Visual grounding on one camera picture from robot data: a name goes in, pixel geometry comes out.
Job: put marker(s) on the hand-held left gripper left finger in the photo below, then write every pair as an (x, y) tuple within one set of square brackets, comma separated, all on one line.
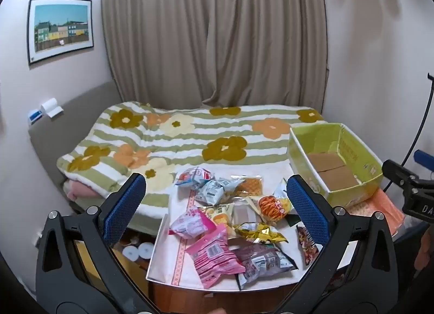
[(124, 205)]

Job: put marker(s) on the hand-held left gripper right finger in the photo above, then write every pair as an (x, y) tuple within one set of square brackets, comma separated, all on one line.
[(307, 210)]

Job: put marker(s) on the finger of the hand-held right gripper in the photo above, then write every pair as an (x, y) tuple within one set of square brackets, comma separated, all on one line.
[(425, 157), (398, 173)]

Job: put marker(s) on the green cardboard box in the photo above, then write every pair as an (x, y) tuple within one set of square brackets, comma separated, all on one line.
[(339, 165)]

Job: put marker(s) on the red white shrimp chips packet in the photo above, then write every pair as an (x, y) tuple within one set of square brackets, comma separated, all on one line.
[(193, 176)]

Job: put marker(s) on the dark green snack packet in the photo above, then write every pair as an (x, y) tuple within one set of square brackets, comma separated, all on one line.
[(292, 220)]

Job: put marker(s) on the orange noodle snack packet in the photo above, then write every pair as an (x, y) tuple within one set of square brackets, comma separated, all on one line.
[(274, 205)]

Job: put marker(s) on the dark red snack packet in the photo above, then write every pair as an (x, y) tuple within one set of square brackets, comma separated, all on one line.
[(308, 246)]

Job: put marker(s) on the black stand rod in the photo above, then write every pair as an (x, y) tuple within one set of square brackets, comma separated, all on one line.
[(422, 120)]

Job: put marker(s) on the pink folded bedding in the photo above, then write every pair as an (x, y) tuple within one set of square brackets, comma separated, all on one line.
[(81, 192)]

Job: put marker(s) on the white paper roll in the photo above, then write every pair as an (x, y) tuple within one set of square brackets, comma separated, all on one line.
[(129, 253), (145, 250)]

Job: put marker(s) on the gold foil snack packet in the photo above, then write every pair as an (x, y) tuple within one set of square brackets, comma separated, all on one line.
[(259, 232)]

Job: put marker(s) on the cream white snack packet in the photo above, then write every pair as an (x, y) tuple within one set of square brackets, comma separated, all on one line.
[(245, 212)]

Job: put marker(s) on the clear waffle biscuit packet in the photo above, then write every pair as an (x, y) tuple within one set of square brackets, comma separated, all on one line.
[(249, 186)]

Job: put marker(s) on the purple snack packet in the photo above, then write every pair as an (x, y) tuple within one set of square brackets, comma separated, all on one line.
[(264, 261)]

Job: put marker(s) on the small pink puffy packet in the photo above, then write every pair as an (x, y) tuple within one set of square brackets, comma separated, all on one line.
[(191, 224)]

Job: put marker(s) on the white cloth with orange border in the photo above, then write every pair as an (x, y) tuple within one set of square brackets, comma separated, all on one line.
[(169, 259)]

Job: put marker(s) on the yellow biscuit packet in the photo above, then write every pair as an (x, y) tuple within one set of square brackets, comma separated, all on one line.
[(218, 215)]

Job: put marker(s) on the green striped floral blanket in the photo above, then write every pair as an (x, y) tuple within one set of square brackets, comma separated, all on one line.
[(190, 141)]

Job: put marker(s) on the pale blue grey snack packet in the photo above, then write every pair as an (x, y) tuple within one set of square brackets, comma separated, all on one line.
[(217, 190)]

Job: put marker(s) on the beige padded headboard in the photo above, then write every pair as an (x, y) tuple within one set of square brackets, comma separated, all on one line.
[(67, 131)]

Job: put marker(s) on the large pink flat packet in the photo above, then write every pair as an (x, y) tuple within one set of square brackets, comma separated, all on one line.
[(213, 256)]

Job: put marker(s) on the white tissue pack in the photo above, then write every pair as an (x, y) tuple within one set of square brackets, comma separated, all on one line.
[(51, 108)]

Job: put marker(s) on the small blue white box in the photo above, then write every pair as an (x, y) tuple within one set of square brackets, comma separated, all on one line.
[(35, 116)]

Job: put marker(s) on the framed picture of houses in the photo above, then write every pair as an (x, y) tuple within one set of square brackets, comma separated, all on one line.
[(61, 29)]

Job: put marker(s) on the beige curtain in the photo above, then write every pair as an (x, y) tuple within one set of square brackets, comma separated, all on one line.
[(213, 36)]

